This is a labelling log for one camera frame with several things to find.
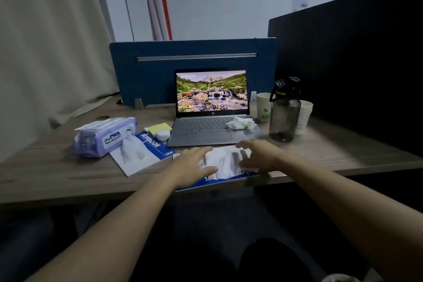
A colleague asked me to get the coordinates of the person's right hand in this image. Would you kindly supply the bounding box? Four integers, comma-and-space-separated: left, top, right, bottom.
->
235, 139, 288, 173

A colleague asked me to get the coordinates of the person's left hand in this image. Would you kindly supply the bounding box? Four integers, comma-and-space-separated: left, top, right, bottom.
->
164, 146, 219, 190

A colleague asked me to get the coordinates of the white tissue sheet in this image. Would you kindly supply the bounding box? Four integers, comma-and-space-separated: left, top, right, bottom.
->
199, 146, 259, 181

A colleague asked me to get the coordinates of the person's left forearm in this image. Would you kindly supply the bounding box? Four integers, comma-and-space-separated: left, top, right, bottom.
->
25, 170, 180, 282

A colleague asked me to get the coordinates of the person's right forearm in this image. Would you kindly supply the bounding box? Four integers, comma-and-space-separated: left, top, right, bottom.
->
279, 151, 423, 282

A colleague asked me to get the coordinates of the crumpled white tissue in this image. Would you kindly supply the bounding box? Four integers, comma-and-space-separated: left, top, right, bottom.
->
226, 115, 258, 130

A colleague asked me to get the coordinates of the paper cup with green print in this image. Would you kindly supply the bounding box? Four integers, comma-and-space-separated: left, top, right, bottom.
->
256, 92, 273, 123

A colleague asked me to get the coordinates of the small white bottle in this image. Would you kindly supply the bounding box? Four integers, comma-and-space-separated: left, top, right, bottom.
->
249, 91, 258, 118

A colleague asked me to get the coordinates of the dark transparent water bottle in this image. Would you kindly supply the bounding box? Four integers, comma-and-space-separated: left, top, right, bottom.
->
269, 76, 302, 143

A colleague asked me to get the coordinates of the silver laptop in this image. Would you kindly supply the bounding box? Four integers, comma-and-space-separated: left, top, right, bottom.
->
167, 68, 265, 148

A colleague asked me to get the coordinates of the yellow sticky note pad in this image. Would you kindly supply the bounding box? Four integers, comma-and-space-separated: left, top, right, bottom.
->
144, 122, 173, 136

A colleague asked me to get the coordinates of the blue and white notebook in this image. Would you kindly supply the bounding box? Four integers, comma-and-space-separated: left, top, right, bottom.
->
109, 131, 176, 177

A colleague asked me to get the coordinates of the stack of white paper cups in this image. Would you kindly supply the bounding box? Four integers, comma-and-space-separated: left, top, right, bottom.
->
295, 100, 313, 135

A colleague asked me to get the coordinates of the blue desk divider panel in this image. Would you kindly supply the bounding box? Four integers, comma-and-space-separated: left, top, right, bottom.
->
109, 37, 278, 107

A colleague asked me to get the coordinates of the purple wet wipes pack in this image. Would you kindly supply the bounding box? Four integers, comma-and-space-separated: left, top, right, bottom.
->
72, 117, 137, 159

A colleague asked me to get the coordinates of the black partition panel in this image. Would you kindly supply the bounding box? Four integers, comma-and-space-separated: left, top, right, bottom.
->
267, 0, 423, 157

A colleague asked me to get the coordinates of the red rod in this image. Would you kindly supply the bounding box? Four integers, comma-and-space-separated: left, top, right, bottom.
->
159, 0, 173, 41

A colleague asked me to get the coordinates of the white rod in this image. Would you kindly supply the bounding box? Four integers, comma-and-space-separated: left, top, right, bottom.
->
143, 0, 164, 41
151, 0, 170, 41

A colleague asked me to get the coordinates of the beige curtain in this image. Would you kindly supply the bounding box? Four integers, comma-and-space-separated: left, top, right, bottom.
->
0, 0, 120, 163

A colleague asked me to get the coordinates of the silver rail on divider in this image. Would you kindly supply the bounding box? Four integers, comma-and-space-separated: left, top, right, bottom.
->
137, 53, 258, 62

